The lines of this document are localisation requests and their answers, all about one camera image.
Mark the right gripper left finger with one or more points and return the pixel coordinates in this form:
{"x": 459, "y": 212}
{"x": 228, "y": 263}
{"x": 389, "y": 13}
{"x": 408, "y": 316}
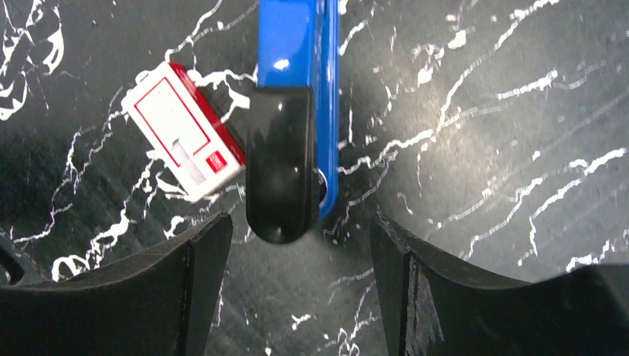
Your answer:
{"x": 159, "y": 301}

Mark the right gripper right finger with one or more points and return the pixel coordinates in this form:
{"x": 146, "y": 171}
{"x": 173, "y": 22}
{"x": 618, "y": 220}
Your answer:
{"x": 434, "y": 303}

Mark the red white staple box sleeve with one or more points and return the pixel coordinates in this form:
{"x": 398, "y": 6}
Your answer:
{"x": 184, "y": 130}

